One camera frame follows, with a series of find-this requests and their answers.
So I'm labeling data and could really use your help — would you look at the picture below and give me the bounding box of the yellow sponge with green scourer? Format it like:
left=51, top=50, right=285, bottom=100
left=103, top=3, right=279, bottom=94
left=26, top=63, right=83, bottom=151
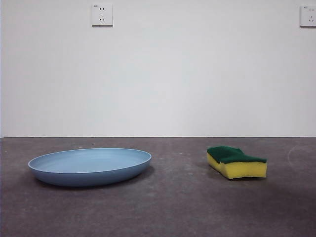
left=206, top=145, right=268, bottom=180

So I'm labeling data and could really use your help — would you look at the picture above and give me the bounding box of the white wall socket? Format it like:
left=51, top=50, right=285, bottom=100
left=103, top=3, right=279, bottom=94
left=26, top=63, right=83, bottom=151
left=299, top=5, right=316, bottom=28
left=90, top=3, right=114, bottom=28

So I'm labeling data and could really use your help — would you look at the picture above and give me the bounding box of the light blue round plate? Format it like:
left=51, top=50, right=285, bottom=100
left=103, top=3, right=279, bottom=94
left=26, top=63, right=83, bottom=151
left=27, top=147, right=153, bottom=187

